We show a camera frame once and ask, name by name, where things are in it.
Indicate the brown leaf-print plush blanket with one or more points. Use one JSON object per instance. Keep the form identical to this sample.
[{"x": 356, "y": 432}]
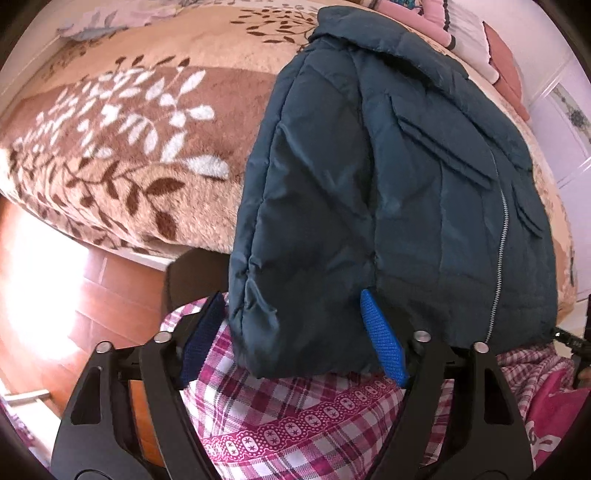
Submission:
[{"x": 138, "y": 138}]

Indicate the pink and white pillow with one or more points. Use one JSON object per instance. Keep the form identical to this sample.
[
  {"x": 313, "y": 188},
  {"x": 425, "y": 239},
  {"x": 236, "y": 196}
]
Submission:
[{"x": 466, "y": 37}]

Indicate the person's pink plaid clothing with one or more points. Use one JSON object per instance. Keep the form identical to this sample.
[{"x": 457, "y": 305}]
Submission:
[{"x": 295, "y": 429}]

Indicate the white bed frame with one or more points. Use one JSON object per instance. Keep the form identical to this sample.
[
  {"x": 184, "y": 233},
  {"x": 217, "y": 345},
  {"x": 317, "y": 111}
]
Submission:
[{"x": 134, "y": 254}]

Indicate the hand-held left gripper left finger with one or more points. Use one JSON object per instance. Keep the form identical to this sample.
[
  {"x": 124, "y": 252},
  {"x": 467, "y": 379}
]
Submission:
[{"x": 202, "y": 333}]

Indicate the pale floral bed sheet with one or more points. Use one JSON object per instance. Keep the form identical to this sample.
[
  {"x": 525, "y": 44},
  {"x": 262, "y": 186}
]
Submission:
[{"x": 106, "y": 21}]

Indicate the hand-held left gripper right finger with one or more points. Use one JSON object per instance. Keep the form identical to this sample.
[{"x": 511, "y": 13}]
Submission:
[{"x": 384, "y": 339}]

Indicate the dark cloth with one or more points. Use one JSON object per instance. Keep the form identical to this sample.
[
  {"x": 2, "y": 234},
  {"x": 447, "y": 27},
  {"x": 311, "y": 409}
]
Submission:
[{"x": 196, "y": 274}]

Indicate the white wardrobe door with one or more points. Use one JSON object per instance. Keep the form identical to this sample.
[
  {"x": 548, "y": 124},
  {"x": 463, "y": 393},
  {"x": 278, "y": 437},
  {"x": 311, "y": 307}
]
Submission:
[{"x": 561, "y": 120}]

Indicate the dark teal padded jacket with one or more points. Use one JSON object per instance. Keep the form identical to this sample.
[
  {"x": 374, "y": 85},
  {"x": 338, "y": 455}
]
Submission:
[{"x": 351, "y": 194}]

